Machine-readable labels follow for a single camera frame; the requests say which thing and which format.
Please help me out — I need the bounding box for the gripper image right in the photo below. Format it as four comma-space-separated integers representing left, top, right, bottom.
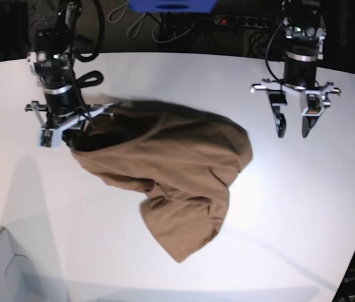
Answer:
251, 80, 341, 138

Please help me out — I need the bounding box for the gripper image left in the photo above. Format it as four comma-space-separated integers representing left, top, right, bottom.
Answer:
25, 101, 115, 148

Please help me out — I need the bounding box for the brown t-shirt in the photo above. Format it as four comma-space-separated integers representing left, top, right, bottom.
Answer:
70, 101, 252, 262

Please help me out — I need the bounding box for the black power strip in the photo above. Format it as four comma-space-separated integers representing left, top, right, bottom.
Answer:
212, 15, 275, 29

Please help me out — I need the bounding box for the blue plastic box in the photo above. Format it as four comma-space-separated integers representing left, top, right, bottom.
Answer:
128, 0, 217, 13

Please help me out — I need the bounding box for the grey bin at corner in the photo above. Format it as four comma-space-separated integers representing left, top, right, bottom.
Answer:
0, 228, 35, 301

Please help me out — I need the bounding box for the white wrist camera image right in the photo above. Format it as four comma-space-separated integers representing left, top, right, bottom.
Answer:
300, 94, 325, 117

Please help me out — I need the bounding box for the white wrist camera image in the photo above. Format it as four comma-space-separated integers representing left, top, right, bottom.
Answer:
37, 128, 62, 148
300, 94, 325, 117

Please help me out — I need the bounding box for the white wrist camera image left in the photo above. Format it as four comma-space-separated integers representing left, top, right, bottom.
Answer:
37, 128, 62, 148

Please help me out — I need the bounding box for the grey looped cable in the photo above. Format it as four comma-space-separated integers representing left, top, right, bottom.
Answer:
108, 6, 172, 43

